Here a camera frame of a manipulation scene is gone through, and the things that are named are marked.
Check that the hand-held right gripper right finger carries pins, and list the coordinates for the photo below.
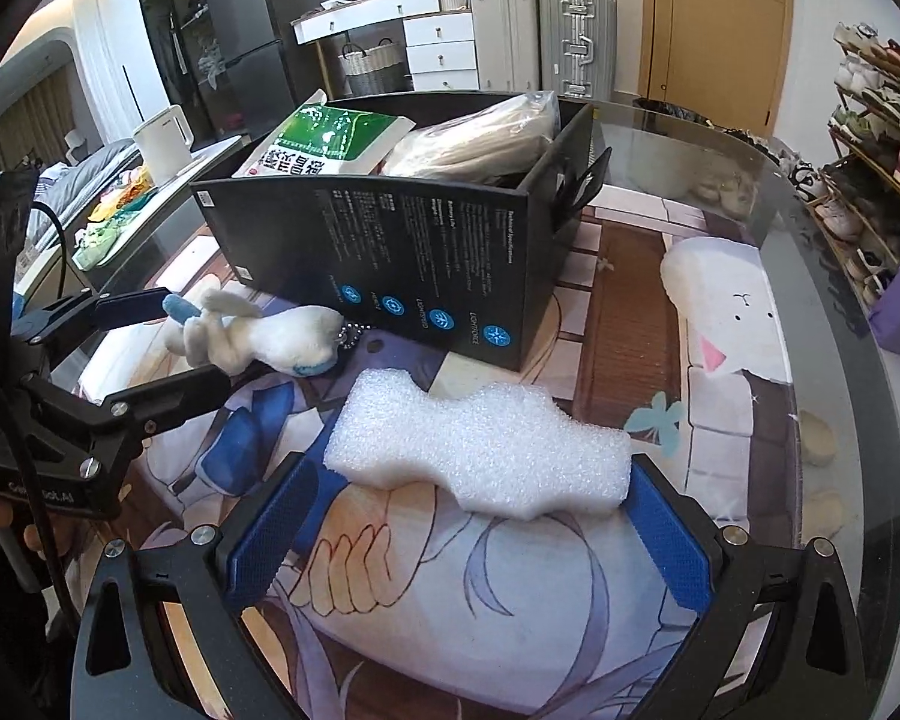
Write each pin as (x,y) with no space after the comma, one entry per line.
(671,540)

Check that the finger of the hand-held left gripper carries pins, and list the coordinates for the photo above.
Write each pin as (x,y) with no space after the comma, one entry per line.
(187,388)
(131,307)

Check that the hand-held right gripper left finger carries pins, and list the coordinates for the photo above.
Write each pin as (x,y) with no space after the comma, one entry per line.
(270,532)

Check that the white plush toy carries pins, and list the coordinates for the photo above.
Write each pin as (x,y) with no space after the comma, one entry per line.
(270,337)

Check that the white foam piece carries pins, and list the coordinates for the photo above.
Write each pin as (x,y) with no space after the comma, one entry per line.
(480,435)

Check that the black cardboard box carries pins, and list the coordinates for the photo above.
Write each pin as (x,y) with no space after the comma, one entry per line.
(390,255)

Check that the green printed packet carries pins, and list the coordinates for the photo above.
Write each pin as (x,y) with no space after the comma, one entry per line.
(322,135)

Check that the clear bag of shoelaces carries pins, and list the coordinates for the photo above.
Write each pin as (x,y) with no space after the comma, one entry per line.
(472,139)

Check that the person's left hand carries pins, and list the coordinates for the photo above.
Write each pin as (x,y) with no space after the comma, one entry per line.
(41,538)

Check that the pile of colourful clothes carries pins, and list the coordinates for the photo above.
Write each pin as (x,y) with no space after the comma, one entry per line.
(112,221)

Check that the grey side table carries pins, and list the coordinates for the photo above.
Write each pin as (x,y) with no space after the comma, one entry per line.
(202,165)

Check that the white kettle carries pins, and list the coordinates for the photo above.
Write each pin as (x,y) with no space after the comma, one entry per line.
(161,146)

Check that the printed cartoon mat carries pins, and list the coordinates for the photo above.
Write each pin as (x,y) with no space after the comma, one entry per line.
(630,360)

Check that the beige curtain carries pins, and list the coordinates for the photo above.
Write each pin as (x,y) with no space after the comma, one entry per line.
(22,135)

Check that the dark glass cabinet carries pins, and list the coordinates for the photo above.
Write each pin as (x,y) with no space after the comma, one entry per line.
(169,30)

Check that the black refrigerator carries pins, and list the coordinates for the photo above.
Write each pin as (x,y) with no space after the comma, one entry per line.
(247,15)

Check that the woven laundry basket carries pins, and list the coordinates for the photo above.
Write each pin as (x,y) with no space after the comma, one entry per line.
(371,67)

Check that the cluster of loose sneakers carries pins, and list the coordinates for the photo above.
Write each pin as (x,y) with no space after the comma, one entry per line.
(780,161)

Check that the white dresser with drawers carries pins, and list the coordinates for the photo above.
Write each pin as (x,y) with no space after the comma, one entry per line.
(439,34)

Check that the shoe rack with shoes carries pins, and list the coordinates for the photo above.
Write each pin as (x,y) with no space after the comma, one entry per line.
(881,165)

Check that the wooden shoe rack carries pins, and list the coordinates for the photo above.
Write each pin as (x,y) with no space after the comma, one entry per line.
(862,127)

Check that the white suitcase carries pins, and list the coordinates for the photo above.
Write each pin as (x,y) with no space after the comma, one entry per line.
(504,30)

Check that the tan wooden door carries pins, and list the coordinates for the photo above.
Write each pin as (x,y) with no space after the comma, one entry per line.
(720,37)

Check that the silver suitcase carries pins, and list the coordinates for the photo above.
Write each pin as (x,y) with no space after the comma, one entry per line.
(577,37)

